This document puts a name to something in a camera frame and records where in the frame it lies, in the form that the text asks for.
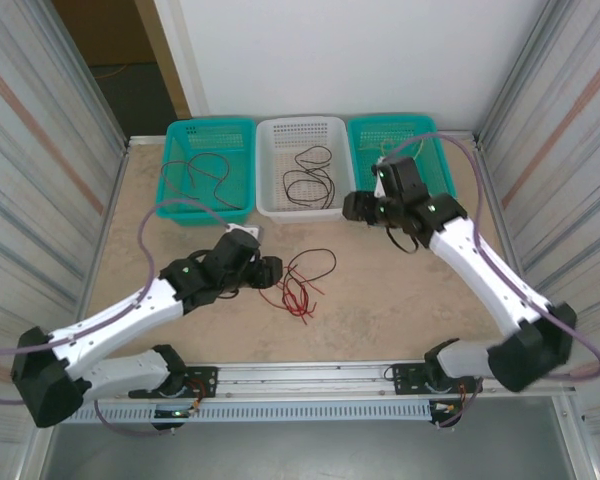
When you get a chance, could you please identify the white plastic basket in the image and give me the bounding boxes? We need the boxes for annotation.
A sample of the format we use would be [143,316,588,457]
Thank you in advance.
[254,116,357,225]

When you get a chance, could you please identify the knotted thin yellow cable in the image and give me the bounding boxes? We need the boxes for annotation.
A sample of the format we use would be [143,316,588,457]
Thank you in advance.
[358,139,396,159]

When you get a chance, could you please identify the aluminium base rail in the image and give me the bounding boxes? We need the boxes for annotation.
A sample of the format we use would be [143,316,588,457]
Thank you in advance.
[79,355,579,401]

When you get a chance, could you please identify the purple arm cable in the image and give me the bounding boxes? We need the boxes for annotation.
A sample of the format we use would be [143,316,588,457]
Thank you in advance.
[382,132,600,430]
[0,198,231,439]

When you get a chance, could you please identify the thin red cable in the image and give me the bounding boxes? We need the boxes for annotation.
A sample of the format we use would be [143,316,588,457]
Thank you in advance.
[258,267,327,327]

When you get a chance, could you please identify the slotted grey cable duct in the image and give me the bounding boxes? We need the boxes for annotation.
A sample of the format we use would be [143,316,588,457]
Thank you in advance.
[62,402,434,424]

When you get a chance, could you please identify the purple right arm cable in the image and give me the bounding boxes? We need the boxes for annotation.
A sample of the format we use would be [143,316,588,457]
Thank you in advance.
[382,132,600,430]

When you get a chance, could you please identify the teal plastic basket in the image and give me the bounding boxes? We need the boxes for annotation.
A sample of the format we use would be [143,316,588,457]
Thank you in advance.
[347,115,457,224]
[154,118,258,227]

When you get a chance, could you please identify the thin orange cable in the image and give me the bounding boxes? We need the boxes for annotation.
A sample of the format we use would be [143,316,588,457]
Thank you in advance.
[92,63,131,81]

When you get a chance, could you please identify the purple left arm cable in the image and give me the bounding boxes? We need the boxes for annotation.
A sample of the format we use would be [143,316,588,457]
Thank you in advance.
[0,198,231,439]

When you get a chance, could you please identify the small board with green light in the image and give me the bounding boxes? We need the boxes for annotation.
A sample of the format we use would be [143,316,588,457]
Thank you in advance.
[153,407,201,420]

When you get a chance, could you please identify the wooden door frame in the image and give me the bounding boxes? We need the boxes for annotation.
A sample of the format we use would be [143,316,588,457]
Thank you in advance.
[133,0,194,121]

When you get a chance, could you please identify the aluminium frame post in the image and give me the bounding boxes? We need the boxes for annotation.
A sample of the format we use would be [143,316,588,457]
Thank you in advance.
[27,0,131,151]
[476,0,579,144]

